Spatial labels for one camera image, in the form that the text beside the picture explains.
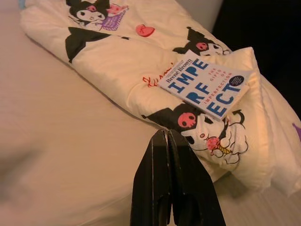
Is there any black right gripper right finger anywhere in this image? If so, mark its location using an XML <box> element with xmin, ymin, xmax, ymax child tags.
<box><xmin>167</xmin><ymin>129</ymin><xmax>226</xmax><ymax>226</ymax></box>

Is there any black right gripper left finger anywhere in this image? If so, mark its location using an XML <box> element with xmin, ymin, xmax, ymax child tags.
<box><xmin>128</xmin><ymin>130</ymin><xmax>174</xmax><ymax>226</ymax></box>

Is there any white blue lettered book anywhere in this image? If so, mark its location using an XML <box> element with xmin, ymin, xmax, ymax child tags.
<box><xmin>158</xmin><ymin>57</ymin><xmax>251</xmax><ymax>122</ymax></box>

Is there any beige sheeted mattress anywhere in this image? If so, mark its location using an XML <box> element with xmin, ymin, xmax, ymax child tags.
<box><xmin>0</xmin><ymin>0</ymin><xmax>301</xmax><ymax>226</ymax></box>

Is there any cream cartoon print duvet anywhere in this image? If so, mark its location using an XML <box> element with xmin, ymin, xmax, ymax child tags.
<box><xmin>18</xmin><ymin>0</ymin><xmax>301</xmax><ymax>197</ymax></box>

